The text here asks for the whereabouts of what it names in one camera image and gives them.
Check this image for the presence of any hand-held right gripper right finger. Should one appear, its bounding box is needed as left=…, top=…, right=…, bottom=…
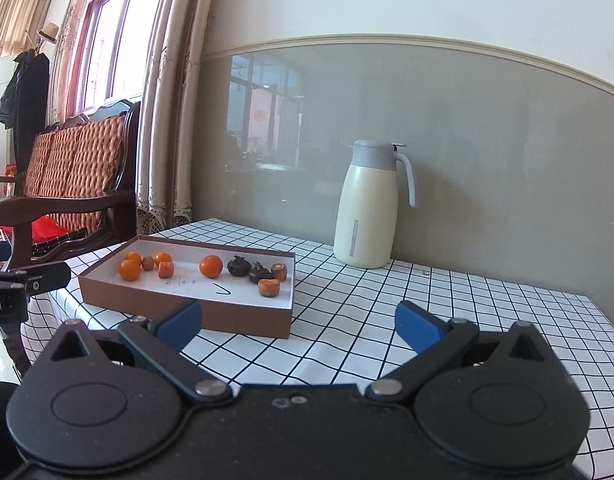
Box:
left=365, top=300, right=550, bottom=403

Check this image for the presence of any brown cardboard box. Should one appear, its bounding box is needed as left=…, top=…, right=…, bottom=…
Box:
left=78, top=234, right=295, bottom=339

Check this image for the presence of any beige patterned curtain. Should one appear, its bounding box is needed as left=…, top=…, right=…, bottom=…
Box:
left=136, top=0, right=220, bottom=236

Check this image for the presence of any black jacket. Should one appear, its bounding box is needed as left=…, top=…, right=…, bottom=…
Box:
left=0, top=50, right=51, bottom=171

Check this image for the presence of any checked tablecloth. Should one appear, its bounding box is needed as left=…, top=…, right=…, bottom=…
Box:
left=27, top=217, right=614, bottom=480

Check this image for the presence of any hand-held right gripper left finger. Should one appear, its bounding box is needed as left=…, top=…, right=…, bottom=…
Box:
left=50, top=301, right=234, bottom=406

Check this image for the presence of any red cloth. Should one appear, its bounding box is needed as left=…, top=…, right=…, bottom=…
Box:
left=31, top=215, right=70, bottom=244

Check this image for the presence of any pink sheer curtain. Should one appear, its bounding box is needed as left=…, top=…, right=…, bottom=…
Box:
left=50, top=0, right=105, bottom=126

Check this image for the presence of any window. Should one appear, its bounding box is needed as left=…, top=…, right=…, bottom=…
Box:
left=82, top=0, right=175, bottom=111

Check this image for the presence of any beige pleated curtain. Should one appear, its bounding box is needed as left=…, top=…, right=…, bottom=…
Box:
left=0, top=0, right=63, bottom=58

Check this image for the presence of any wooden sofa with orange cushions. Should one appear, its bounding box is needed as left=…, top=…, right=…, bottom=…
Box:
left=0, top=100, right=142, bottom=271

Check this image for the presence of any cream thermos jug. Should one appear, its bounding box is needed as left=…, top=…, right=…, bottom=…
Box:
left=333, top=140, right=418, bottom=269

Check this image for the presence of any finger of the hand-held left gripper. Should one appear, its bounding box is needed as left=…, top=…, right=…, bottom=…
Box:
left=0, top=261, right=72, bottom=297

